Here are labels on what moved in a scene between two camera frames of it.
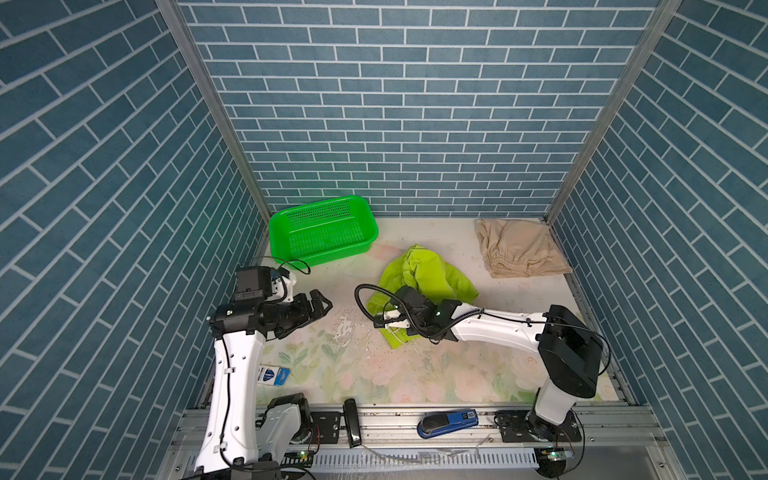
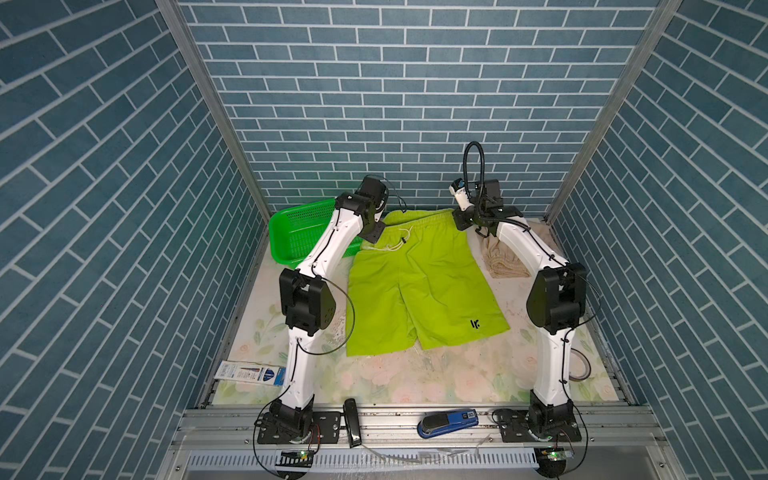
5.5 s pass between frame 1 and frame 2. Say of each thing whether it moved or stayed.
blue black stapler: stayed
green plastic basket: stayed
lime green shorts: moved
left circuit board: stayed
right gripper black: moved
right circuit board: stayed
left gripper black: moved
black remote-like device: stayed
